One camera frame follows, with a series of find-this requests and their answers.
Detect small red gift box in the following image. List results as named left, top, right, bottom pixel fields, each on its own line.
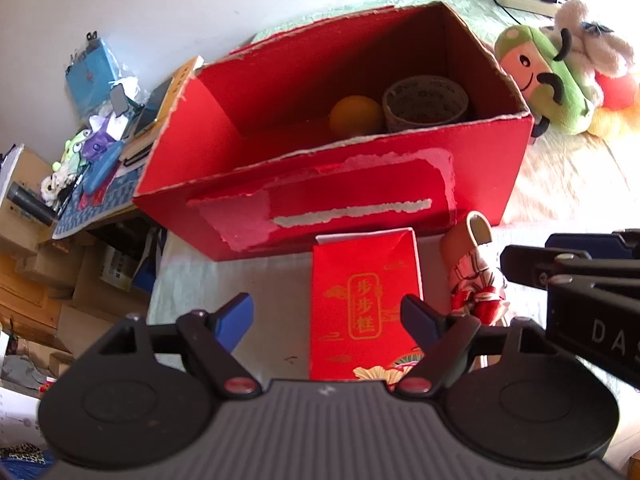
left=309, top=228, right=423, bottom=386

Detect white red toy boot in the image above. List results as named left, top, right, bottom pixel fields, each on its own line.
left=439, top=211, right=509, bottom=326

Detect cluttered bedside table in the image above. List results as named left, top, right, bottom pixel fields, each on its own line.
left=40, top=55, right=204, bottom=240

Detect orange wooden gourd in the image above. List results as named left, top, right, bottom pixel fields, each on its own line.
left=329, top=96, right=386, bottom=139

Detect woven basket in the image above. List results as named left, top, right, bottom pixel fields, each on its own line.
left=382, top=75, right=470, bottom=132

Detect pink plush toy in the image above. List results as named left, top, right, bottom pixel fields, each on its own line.
left=540, top=0, right=634, bottom=107

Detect white power strip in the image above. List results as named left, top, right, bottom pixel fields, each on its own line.
left=497, top=0, right=561, bottom=18

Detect green caterpillar plush toy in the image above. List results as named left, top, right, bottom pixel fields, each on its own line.
left=495, top=25, right=594, bottom=139

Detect large red cardboard box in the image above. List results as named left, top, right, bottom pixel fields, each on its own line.
left=134, top=2, right=533, bottom=261

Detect cardboard boxes stack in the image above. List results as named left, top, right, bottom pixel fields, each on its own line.
left=1, top=145, right=151, bottom=365

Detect blue plastic bag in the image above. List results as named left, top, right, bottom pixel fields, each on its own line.
left=65, top=30, right=141, bottom=119

